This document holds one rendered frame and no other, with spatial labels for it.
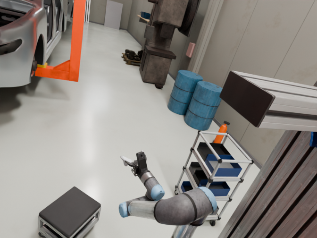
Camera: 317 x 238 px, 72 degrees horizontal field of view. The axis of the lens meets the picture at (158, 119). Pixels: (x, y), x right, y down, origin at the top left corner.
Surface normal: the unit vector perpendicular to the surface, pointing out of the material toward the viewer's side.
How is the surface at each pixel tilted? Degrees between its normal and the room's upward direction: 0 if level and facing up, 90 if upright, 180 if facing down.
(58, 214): 0
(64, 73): 90
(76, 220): 0
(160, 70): 90
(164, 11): 92
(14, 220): 0
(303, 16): 90
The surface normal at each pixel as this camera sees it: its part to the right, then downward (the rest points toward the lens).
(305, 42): -0.92, -0.07
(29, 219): 0.25, -0.85
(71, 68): 0.25, 0.51
